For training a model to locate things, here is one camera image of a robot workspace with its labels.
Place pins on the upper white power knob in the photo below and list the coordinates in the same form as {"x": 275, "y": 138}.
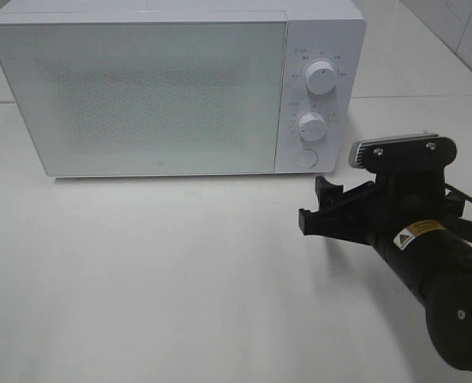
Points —
{"x": 320, "y": 76}

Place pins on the white timer knob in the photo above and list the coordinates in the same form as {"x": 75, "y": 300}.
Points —
{"x": 312, "y": 127}

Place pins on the white microwave door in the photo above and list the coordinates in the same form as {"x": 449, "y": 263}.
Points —
{"x": 142, "y": 100}

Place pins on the round door release button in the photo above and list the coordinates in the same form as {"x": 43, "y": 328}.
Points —
{"x": 305, "y": 158}

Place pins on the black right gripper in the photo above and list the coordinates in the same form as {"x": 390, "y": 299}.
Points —
{"x": 394, "y": 210}

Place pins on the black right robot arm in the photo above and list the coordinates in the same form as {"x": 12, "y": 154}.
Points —
{"x": 440, "y": 278}

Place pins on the white microwave oven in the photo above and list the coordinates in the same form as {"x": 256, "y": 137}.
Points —
{"x": 314, "y": 29}

